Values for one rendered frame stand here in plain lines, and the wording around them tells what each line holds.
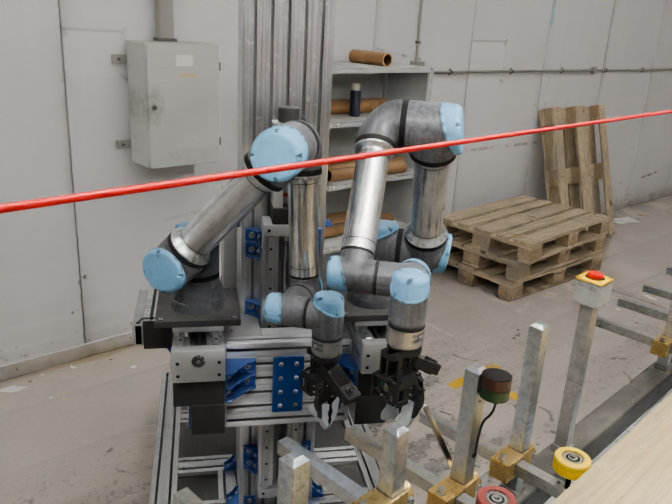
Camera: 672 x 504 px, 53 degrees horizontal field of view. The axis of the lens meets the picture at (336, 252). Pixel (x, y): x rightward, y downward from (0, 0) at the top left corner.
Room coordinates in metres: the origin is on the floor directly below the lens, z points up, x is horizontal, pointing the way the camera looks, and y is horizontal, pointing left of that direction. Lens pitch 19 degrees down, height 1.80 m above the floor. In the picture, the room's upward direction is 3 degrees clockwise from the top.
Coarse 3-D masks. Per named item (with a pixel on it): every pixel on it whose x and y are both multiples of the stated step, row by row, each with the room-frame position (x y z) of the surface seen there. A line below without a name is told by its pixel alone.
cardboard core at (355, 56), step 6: (354, 54) 4.28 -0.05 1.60; (360, 54) 4.24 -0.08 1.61; (366, 54) 4.20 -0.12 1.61; (372, 54) 4.17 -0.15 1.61; (378, 54) 4.13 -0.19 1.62; (384, 54) 4.10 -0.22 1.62; (390, 54) 4.13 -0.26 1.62; (354, 60) 4.28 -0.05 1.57; (360, 60) 4.24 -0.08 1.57; (366, 60) 4.19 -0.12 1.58; (372, 60) 4.15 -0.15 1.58; (378, 60) 4.11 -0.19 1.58; (384, 60) 4.18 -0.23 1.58; (390, 60) 4.14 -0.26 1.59
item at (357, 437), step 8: (352, 432) 1.39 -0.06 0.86; (360, 432) 1.39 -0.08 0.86; (352, 440) 1.38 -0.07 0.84; (360, 440) 1.36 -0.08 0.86; (368, 440) 1.36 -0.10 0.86; (376, 440) 1.36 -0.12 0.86; (360, 448) 1.36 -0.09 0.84; (368, 448) 1.34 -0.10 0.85; (376, 448) 1.33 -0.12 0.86; (376, 456) 1.33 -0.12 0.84; (408, 464) 1.28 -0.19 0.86; (416, 464) 1.28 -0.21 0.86; (408, 472) 1.26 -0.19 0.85; (416, 472) 1.25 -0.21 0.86; (424, 472) 1.25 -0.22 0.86; (416, 480) 1.24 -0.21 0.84; (424, 480) 1.23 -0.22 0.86; (432, 480) 1.22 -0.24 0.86; (440, 480) 1.23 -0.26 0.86; (424, 488) 1.23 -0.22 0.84; (464, 496) 1.18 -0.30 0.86
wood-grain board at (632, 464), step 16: (656, 416) 1.47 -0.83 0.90; (640, 432) 1.40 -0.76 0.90; (656, 432) 1.40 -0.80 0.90; (624, 448) 1.33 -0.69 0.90; (640, 448) 1.33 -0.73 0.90; (656, 448) 1.33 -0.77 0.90; (608, 464) 1.26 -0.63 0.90; (624, 464) 1.27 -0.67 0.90; (640, 464) 1.27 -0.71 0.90; (656, 464) 1.27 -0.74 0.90; (576, 480) 1.20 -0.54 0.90; (592, 480) 1.20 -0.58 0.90; (608, 480) 1.21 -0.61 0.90; (624, 480) 1.21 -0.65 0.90; (640, 480) 1.21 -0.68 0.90; (656, 480) 1.21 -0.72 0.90; (560, 496) 1.14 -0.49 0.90; (576, 496) 1.15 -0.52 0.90; (592, 496) 1.15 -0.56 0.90; (608, 496) 1.15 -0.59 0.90; (624, 496) 1.16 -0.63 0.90; (640, 496) 1.16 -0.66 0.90; (656, 496) 1.16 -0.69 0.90
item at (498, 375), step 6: (486, 372) 1.20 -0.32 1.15; (492, 372) 1.20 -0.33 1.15; (498, 372) 1.20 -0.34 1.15; (504, 372) 1.20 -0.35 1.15; (492, 378) 1.18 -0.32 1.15; (498, 378) 1.18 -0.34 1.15; (504, 378) 1.18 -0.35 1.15; (510, 378) 1.18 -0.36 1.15; (480, 402) 1.21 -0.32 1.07; (480, 426) 1.21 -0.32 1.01; (480, 432) 1.21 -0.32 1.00; (474, 450) 1.21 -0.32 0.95; (474, 456) 1.21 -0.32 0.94
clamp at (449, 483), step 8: (448, 480) 1.21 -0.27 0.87; (472, 480) 1.22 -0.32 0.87; (480, 480) 1.24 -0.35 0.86; (432, 488) 1.18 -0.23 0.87; (448, 488) 1.19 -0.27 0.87; (456, 488) 1.19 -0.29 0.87; (464, 488) 1.19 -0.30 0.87; (472, 488) 1.21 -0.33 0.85; (480, 488) 1.23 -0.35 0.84; (432, 496) 1.17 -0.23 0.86; (440, 496) 1.16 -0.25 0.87; (448, 496) 1.16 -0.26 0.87; (456, 496) 1.17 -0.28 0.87; (472, 496) 1.22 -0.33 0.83
